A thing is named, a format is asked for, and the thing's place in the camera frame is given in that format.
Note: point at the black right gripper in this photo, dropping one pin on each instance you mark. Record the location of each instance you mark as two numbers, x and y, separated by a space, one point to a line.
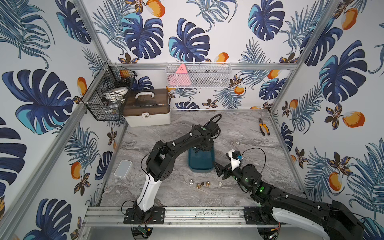
220 172

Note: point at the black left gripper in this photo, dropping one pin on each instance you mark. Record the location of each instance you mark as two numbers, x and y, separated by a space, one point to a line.
206 145

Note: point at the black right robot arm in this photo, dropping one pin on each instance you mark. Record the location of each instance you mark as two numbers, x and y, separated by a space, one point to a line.
330 221

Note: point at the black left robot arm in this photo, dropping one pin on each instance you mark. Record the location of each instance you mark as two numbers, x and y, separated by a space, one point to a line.
161 160

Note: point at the teal plastic storage box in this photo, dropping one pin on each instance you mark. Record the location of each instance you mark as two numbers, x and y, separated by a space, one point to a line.
200 161

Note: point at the white storage case brown lid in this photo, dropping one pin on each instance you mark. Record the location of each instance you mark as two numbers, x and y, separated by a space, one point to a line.
147 108

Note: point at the orange black pliers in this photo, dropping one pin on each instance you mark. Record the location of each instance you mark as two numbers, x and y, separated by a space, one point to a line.
263 128

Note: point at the pink triangle card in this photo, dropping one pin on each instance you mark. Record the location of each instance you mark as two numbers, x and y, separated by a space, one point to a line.
180 78

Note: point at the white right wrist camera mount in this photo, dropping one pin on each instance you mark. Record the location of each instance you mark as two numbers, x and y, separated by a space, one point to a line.
235 158

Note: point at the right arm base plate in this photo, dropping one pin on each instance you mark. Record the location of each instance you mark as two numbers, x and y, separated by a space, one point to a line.
259 216

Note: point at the white mesh wall shelf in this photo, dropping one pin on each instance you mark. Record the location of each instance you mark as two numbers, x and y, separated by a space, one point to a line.
204 75

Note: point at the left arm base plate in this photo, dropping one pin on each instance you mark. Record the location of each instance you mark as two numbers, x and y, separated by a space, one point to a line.
144 215

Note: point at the black wire basket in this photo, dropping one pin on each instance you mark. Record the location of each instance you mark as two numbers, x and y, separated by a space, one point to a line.
108 92

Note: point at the aluminium front rail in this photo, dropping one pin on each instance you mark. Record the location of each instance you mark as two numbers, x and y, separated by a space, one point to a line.
175 217

